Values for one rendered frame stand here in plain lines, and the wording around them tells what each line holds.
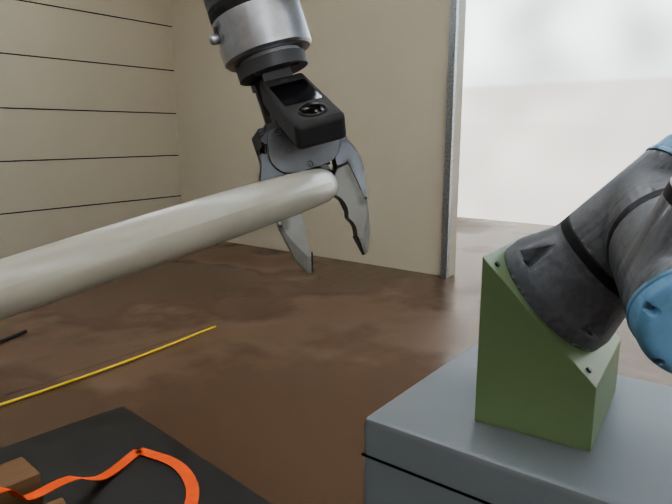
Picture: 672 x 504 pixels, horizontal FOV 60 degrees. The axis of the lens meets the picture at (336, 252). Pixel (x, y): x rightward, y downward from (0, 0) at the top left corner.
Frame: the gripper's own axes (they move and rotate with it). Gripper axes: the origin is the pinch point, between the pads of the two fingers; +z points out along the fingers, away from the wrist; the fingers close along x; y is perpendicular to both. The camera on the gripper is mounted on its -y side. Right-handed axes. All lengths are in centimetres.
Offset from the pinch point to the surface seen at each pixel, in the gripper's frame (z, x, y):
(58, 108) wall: -163, 95, 595
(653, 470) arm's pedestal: 38.7, -30.3, 2.4
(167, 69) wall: -194, -25, 672
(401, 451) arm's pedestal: 32.0, -4.8, 19.7
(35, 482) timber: 59, 88, 157
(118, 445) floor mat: 68, 67, 192
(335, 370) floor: 90, -36, 247
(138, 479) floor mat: 75, 59, 165
